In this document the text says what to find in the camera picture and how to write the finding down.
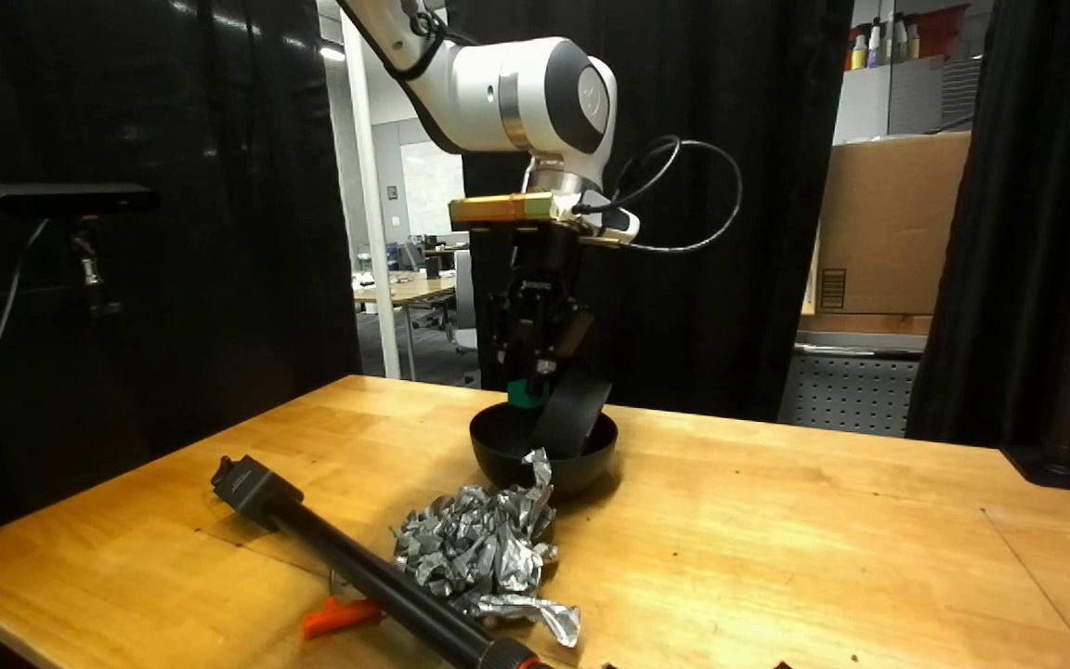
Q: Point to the black bowl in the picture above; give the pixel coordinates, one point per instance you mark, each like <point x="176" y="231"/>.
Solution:
<point x="585" y="468"/>

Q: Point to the small orange tool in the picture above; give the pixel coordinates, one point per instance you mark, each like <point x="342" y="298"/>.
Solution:
<point x="334" y="617"/>

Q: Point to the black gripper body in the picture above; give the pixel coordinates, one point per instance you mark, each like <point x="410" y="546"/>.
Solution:
<point x="545" y="280"/>

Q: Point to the glossy black wall panel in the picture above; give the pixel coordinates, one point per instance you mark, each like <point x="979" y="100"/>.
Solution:
<point x="214" y="311"/>

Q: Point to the black stand base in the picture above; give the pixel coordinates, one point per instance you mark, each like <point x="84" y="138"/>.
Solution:
<point x="1060" y="472"/>

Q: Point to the brown cardboard box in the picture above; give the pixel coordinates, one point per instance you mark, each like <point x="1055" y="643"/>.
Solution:
<point x="889" y="223"/>

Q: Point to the red box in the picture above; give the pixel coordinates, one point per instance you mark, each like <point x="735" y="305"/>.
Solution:
<point x="945" y="29"/>

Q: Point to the white shelf unit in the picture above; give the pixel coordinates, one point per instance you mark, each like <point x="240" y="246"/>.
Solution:
<point x="863" y="106"/>

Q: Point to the grey gaffer tape roll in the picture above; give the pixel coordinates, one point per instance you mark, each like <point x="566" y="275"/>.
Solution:
<point x="574" y="412"/>

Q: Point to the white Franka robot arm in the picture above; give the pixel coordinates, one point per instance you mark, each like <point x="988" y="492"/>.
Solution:
<point x="520" y="95"/>

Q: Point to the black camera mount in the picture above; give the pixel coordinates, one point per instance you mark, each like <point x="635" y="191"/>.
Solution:
<point x="89" y="264"/>

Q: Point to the background wooden desk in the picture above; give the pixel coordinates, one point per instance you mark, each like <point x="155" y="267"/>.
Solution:
<point x="427" y="292"/>

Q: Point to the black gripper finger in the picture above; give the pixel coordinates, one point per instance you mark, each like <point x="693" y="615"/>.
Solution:
<point x="574" y="334"/>
<point x="520" y="350"/>

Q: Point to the black stereo camera bar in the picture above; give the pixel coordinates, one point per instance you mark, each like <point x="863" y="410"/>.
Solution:
<point x="64" y="193"/>

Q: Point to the crumpled silver foil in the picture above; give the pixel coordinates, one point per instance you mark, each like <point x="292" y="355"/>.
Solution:
<point x="474" y="545"/>

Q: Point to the yellow green taped wrist camera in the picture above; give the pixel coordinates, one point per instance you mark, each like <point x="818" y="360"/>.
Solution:
<point x="511" y="212"/>

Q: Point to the grey perforated panel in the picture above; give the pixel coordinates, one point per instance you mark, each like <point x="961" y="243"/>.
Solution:
<point x="852" y="396"/>

